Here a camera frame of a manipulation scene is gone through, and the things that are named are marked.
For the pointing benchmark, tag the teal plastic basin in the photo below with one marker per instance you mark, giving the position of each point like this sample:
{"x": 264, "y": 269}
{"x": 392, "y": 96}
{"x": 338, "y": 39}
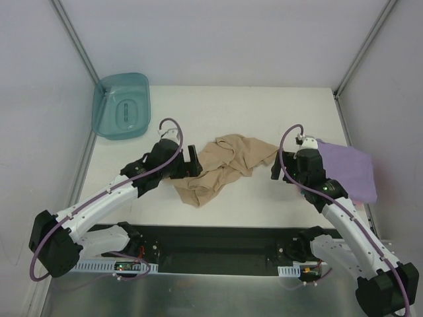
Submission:
{"x": 121, "y": 106}

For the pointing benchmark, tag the left white cable duct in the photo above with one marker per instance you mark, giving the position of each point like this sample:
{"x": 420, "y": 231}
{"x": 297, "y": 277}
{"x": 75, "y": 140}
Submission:
{"x": 113, "y": 266}

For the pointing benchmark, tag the beige t shirt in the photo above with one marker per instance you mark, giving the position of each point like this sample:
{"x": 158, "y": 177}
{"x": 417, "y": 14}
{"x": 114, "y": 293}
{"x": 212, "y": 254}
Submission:
{"x": 224, "y": 161}

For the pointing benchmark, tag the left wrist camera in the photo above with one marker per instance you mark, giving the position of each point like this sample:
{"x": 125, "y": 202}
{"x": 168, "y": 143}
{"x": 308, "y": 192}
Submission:
{"x": 170, "y": 134}

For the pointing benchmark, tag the white cable duct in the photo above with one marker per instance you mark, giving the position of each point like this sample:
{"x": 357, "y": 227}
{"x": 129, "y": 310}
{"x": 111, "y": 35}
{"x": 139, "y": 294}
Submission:
{"x": 113, "y": 266}
{"x": 293, "y": 271}

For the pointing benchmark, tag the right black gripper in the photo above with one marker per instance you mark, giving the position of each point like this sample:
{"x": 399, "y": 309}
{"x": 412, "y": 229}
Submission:
{"x": 287, "y": 168}

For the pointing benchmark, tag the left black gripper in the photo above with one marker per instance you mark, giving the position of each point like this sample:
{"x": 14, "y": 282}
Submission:
{"x": 182, "y": 165}

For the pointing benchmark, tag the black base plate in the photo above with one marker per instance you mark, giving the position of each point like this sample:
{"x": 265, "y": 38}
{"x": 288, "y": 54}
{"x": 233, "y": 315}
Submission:
{"x": 216, "y": 250}

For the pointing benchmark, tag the aluminium frame post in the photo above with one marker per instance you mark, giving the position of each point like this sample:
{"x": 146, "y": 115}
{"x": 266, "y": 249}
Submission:
{"x": 70, "y": 30}
{"x": 366, "y": 45}

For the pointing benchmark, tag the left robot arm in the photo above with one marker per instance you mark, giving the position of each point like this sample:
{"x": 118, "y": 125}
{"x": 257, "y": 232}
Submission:
{"x": 58, "y": 241}

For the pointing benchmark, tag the purple folded t shirt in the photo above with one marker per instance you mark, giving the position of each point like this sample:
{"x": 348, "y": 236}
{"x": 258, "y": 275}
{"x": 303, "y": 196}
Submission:
{"x": 352, "y": 168}

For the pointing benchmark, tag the right aluminium frame post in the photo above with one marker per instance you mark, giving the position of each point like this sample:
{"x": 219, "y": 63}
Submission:
{"x": 366, "y": 45}

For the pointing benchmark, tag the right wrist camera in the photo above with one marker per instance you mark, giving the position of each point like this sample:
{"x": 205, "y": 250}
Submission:
{"x": 306, "y": 142}

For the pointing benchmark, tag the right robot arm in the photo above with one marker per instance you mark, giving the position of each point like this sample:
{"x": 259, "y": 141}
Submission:
{"x": 385, "y": 285}

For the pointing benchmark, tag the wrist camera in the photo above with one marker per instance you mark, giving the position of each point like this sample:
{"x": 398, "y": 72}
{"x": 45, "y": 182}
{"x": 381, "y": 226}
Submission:
{"x": 306, "y": 142}
{"x": 170, "y": 134}

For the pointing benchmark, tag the right white cable duct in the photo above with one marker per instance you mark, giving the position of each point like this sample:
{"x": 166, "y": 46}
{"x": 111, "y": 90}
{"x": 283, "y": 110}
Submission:
{"x": 293, "y": 271}

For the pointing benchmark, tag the left aluminium frame post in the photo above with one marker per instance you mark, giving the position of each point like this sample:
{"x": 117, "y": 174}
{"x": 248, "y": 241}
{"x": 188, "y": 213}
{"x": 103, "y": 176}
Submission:
{"x": 70, "y": 30}

